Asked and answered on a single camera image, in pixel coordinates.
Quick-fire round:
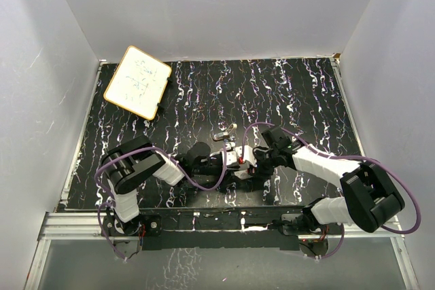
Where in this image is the beige grey stapler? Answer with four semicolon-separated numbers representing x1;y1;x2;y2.
212;123;237;141

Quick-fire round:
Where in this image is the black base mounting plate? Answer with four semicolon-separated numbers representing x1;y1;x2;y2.
97;204;340;251

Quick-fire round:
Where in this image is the small whiteboard with wooden frame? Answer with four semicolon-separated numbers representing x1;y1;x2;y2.
103;46;172;121

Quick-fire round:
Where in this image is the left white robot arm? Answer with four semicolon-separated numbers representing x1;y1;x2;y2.
94;136;229;235

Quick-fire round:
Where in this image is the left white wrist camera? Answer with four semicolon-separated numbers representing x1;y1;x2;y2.
221;142;238;168

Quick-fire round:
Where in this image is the aluminium frame rail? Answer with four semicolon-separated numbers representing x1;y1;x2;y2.
24;213;103;289

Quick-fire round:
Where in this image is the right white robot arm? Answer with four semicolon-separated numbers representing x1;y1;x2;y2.
235;124;405;234

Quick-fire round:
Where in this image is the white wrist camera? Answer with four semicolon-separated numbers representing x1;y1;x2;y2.
221;142;238;168
236;145;257;170

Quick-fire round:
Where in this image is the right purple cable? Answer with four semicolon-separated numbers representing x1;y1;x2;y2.
243;122;422;259

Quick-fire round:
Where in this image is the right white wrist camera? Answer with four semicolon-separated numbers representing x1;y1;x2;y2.
236;145;257;170

